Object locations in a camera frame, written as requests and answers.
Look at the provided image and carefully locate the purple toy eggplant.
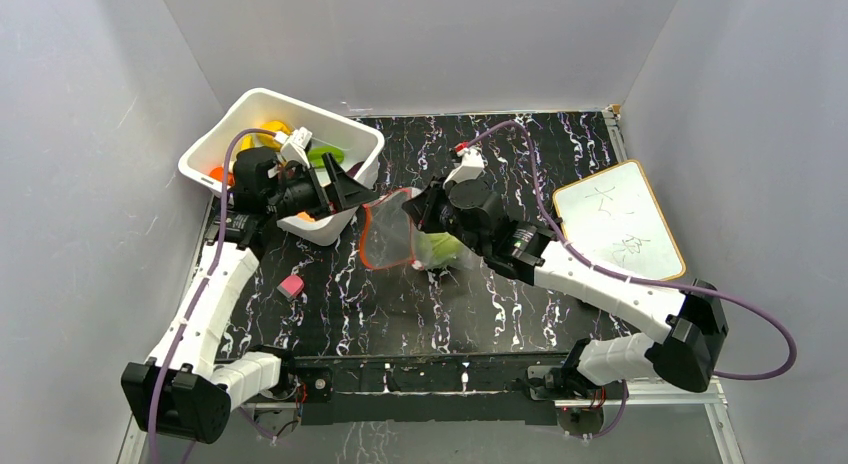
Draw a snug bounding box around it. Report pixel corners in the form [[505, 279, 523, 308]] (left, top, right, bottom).
[[346, 161, 365, 179]]

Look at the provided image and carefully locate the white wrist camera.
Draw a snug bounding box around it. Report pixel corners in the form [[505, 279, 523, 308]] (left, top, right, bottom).
[[444, 143, 485, 187], [274, 127, 313, 169]]

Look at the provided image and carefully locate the white plastic bin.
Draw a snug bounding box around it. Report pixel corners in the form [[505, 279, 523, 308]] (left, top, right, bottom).
[[177, 87, 386, 247]]

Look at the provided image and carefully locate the orange toy carrot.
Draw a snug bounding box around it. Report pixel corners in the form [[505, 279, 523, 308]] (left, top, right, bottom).
[[207, 166, 235, 186]]

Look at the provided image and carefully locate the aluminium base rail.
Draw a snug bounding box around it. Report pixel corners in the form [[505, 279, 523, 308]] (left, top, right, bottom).
[[121, 352, 742, 463]]

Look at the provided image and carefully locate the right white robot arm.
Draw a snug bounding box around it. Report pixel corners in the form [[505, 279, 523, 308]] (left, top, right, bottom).
[[402, 179, 728, 400]]

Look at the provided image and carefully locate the small whiteboard wooden frame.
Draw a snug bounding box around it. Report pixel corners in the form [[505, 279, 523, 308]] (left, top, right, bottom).
[[553, 160, 687, 281]]

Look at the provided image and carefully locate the purple cable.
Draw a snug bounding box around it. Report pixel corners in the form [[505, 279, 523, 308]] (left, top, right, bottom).
[[145, 128, 280, 464], [463, 121, 798, 441]]

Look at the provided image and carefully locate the pink eraser block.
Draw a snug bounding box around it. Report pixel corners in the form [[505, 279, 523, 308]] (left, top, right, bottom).
[[276, 274, 305, 300]]

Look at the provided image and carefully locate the yellow toy bell pepper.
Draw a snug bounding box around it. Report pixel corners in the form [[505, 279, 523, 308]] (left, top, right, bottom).
[[239, 120, 290, 152]]

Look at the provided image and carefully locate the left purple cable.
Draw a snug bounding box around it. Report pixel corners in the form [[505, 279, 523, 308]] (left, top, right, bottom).
[[145, 128, 280, 464]]

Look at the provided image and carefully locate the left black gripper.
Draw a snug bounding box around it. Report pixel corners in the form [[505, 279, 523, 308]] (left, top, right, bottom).
[[266, 154, 376, 221]]

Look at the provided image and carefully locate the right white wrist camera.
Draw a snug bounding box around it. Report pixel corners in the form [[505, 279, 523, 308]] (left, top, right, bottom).
[[444, 143, 485, 187]]

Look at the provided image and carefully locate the clear orange-zip bag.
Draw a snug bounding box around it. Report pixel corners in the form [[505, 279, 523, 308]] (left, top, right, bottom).
[[359, 187, 477, 270]]

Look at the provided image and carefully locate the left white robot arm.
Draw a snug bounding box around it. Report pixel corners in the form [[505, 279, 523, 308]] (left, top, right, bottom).
[[120, 148, 377, 443]]

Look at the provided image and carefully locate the green toy cabbage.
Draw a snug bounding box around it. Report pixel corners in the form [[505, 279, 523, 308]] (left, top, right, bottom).
[[412, 232, 464, 270]]

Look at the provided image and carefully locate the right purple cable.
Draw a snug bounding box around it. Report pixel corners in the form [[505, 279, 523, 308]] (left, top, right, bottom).
[[463, 121, 798, 441]]

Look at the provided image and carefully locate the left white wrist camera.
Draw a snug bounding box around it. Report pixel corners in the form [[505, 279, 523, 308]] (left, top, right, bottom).
[[274, 127, 313, 169]]

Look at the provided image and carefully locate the green toy starfruit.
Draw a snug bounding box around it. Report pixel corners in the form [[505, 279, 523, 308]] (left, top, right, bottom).
[[307, 146, 346, 170]]

